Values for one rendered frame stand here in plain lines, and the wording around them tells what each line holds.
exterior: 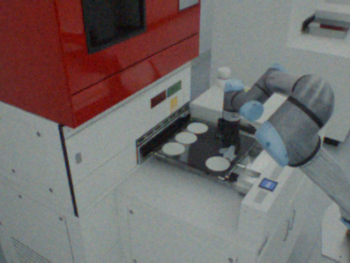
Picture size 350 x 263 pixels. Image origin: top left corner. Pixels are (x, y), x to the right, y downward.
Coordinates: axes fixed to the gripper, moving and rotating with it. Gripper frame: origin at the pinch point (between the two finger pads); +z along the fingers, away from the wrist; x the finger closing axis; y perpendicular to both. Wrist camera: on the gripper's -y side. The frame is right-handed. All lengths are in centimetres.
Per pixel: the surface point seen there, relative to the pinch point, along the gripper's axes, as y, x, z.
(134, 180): 40.5, -11.2, 9.3
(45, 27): 66, 3, -63
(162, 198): 32.8, 3.8, 9.2
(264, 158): -15.4, 1.2, 3.3
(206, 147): 6.0, -12.7, 1.4
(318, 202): -100, -41, 91
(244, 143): -11.8, -9.9, 1.4
